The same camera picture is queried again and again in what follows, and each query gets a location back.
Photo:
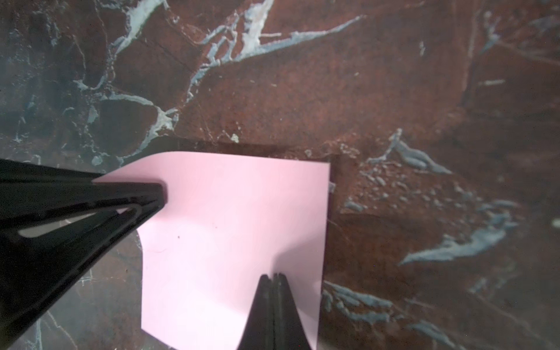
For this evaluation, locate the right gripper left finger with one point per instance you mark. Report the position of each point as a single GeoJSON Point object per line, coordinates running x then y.
{"type": "Point", "coordinates": [55, 225]}

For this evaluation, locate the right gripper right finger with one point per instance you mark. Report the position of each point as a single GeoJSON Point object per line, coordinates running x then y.
{"type": "Point", "coordinates": [273, 322]}

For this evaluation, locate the pink square paper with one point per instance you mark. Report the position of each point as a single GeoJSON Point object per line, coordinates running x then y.
{"type": "Point", "coordinates": [228, 220]}

